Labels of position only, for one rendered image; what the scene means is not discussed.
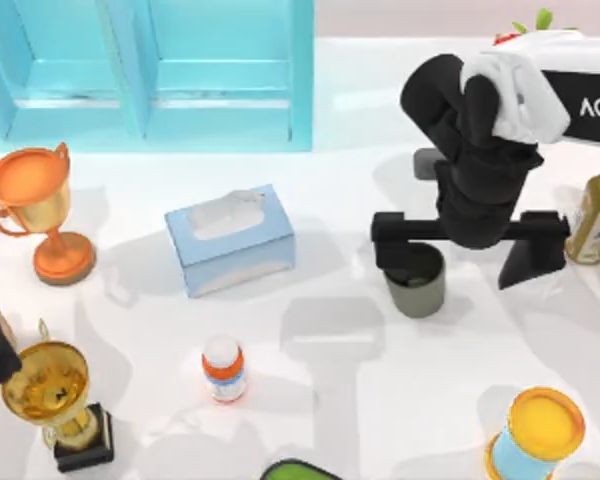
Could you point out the light blue rack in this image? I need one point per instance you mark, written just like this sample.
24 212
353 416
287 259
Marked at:
220 75

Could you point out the light blue tissue box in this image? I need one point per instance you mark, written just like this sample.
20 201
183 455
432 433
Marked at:
240 250

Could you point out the orange trophy cup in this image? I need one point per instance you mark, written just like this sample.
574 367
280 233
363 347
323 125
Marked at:
55 200

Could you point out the grey rounded box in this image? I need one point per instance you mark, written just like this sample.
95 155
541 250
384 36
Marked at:
424 164

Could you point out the gold trophy with black base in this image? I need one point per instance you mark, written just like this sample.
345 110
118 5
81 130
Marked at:
50 385

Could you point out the green and black object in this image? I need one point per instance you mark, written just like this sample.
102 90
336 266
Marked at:
300 471

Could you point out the yellow and blue can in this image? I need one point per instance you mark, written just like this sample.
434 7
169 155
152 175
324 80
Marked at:
540 430

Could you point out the yellowish bottle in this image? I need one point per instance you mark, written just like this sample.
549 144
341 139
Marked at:
592 225

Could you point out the plant with red pot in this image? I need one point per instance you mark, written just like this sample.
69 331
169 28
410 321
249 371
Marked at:
517 30

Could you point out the white bottle with orange band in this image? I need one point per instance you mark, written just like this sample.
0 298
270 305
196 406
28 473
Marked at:
224 372

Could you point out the grey-green cup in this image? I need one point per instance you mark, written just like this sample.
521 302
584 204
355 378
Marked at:
420 297

